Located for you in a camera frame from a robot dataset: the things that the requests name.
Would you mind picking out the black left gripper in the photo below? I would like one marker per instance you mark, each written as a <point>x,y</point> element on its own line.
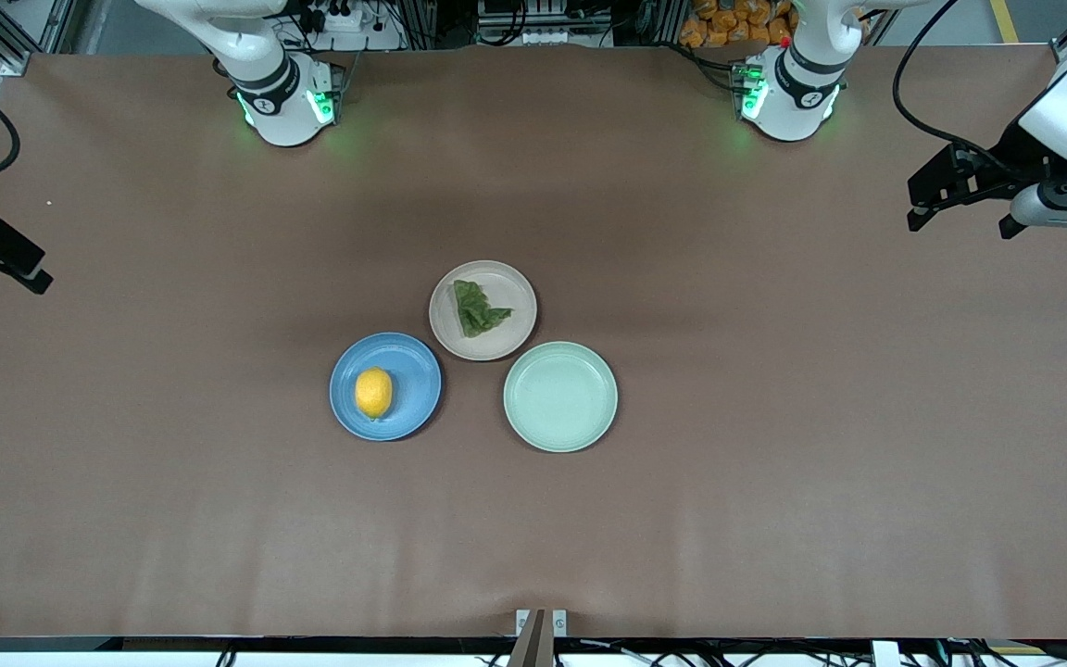
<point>1013,156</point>

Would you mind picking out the yellow lemon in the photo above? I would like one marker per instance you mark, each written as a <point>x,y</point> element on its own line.
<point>373,393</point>

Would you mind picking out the green lettuce leaf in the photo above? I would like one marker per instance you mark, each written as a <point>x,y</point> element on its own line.
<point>476,310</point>

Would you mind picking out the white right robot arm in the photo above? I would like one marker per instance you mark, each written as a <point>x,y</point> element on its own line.
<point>279,102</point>

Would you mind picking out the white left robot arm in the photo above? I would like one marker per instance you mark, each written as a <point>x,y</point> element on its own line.
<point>797,93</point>

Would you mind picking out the orange snack bags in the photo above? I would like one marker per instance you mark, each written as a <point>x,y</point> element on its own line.
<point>728,23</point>

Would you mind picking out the white power strip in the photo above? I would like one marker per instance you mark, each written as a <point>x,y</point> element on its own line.
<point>339,17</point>

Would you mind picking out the blue plate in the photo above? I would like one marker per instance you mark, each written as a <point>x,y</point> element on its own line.
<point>413,371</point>

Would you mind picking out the pale green plate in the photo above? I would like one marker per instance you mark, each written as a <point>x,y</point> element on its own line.
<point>560,396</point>

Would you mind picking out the beige plate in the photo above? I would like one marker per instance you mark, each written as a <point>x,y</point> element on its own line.
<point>510,283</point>

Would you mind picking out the metal table edge bracket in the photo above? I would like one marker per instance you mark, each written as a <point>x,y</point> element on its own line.
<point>541,635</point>

